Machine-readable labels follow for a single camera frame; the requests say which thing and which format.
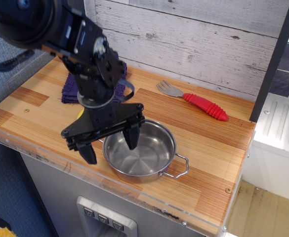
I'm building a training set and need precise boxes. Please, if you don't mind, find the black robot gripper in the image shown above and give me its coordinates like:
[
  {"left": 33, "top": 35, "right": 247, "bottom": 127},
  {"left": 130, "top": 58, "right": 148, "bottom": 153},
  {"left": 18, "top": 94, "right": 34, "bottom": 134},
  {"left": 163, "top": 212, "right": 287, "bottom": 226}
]
[{"left": 61, "top": 103, "right": 145, "bottom": 164}]

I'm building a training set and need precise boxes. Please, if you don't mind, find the stainless steel pan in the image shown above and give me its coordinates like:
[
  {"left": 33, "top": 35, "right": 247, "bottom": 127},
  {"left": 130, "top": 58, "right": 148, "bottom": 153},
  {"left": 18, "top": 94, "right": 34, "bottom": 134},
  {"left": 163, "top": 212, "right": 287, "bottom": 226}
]
[{"left": 101, "top": 119, "right": 189, "bottom": 183}]

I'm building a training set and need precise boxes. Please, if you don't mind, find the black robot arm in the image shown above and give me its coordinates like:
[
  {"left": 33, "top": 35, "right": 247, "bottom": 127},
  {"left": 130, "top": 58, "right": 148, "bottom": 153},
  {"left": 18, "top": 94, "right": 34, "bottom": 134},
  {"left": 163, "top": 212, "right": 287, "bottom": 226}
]
[{"left": 0, "top": 0, "right": 144, "bottom": 164}]

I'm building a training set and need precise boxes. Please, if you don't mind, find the purple folded towel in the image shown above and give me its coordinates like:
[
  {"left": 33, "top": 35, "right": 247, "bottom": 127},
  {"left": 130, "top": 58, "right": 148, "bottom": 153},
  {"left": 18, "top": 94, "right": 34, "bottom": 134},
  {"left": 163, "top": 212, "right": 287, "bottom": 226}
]
[{"left": 61, "top": 73, "right": 125, "bottom": 104}]

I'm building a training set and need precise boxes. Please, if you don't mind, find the yellow toy banana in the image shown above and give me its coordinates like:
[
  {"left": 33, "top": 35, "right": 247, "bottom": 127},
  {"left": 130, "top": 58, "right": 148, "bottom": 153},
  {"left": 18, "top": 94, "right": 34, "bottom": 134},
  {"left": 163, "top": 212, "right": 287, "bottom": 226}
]
[{"left": 77, "top": 110, "right": 84, "bottom": 119}]

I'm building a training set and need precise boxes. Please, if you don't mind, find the silver dispenser panel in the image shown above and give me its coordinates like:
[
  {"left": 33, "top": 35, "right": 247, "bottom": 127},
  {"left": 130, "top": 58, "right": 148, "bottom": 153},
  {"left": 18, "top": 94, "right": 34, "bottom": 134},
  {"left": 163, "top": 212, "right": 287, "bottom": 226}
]
[{"left": 77, "top": 196, "right": 138, "bottom": 237}]

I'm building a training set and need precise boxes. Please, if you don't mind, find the clear acrylic edge guard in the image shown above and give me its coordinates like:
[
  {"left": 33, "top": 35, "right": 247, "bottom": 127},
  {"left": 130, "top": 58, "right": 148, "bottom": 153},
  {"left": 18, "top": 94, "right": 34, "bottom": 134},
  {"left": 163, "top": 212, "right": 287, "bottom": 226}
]
[{"left": 0, "top": 131, "right": 227, "bottom": 237}]

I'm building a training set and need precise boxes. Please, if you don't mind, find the yellow object bottom left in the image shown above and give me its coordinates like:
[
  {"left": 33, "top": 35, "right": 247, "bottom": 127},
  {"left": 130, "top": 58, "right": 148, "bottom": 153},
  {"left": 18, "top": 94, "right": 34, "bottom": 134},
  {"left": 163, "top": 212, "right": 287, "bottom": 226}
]
[{"left": 0, "top": 228, "right": 17, "bottom": 237}]

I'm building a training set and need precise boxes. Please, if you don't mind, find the white ribbed side unit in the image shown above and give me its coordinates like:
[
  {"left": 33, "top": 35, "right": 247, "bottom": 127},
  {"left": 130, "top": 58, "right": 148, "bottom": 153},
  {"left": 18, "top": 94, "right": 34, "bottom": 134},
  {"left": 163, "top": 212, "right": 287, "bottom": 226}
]
[{"left": 253, "top": 93, "right": 289, "bottom": 158}]

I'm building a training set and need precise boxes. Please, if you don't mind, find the red handled fork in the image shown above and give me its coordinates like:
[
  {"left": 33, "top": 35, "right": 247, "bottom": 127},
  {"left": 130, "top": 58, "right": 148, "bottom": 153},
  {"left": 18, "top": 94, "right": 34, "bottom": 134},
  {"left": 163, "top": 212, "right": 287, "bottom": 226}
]
[{"left": 156, "top": 80, "right": 229, "bottom": 121}]

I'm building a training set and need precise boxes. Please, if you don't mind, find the dark right vertical post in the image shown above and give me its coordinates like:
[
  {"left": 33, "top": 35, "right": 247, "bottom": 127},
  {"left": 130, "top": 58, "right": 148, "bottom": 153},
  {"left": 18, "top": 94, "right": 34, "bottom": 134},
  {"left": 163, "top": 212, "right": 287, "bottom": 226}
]
[{"left": 249, "top": 9, "right": 289, "bottom": 122}]

